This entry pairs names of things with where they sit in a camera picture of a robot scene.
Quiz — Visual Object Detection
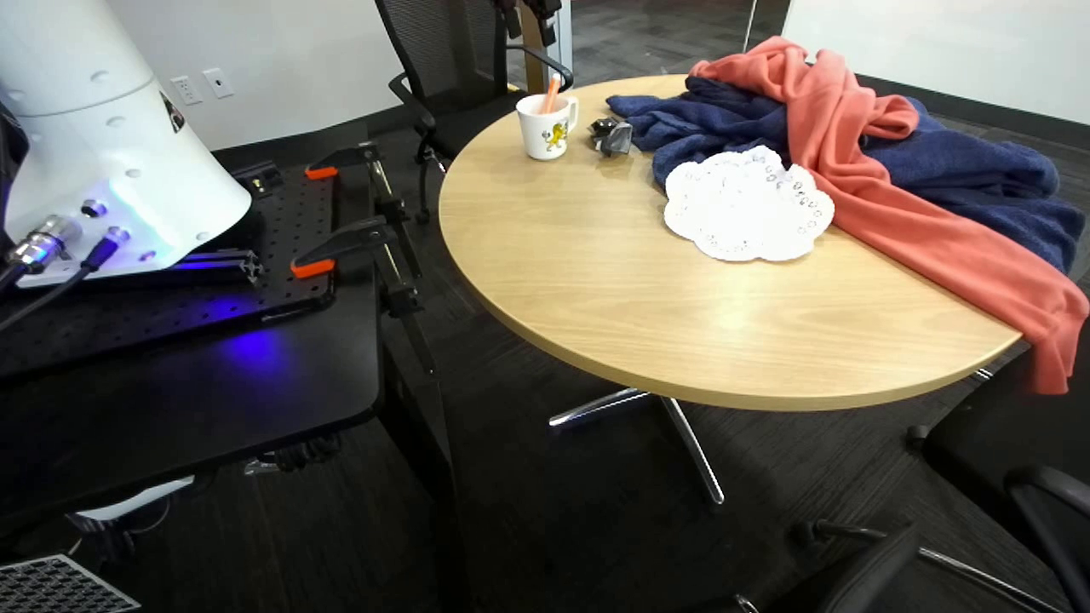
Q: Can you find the white power strip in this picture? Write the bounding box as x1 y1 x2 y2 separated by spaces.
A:
72 474 199 529

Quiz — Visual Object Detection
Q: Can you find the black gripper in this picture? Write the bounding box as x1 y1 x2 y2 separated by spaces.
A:
494 0 569 49

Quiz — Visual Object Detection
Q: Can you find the white lace doily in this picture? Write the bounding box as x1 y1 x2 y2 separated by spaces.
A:
662 144 838 264

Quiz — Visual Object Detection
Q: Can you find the black mesh office chair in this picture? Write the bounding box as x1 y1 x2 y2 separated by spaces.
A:
373 0 581 224

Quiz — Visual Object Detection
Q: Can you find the black clamp with orange handle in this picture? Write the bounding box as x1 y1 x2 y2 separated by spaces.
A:
288 213 396 285
300 140 386 188

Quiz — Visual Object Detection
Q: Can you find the black chair with chrome base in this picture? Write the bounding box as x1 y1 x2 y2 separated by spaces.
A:
727 513 1071 613

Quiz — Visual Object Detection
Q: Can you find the white mug with flower print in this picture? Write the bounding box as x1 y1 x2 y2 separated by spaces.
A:
515 91 582 165

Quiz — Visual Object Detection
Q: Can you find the black cable with silver connector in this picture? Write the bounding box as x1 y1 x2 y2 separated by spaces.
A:
0 213 136 334

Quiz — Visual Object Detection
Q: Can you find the navy blue cloth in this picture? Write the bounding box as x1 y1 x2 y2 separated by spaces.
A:
606 76 1090 277

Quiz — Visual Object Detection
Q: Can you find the black armrest office chair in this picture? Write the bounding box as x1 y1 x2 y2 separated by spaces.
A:
903 327 1090 613

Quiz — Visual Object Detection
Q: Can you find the small black metallic object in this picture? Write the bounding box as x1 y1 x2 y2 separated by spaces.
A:
586 111 637 160

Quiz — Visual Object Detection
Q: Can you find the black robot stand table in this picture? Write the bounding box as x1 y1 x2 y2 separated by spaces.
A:
0 168 456 558

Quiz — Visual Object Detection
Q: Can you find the grey grid panel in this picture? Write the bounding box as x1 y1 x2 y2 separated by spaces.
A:
0 553 147 613

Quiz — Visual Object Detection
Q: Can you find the chrome table base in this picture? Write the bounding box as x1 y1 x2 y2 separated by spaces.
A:
547 381 728 512

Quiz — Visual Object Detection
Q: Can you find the salmon orange cloth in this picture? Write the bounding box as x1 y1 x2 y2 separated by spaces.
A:
687 34 1090 399

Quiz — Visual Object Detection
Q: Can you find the white wall outlet plate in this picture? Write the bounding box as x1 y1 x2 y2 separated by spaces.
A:
168 70 206 111
203 66 240 101

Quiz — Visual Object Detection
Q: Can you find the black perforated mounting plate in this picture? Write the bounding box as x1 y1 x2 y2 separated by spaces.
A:
0 165 346 385

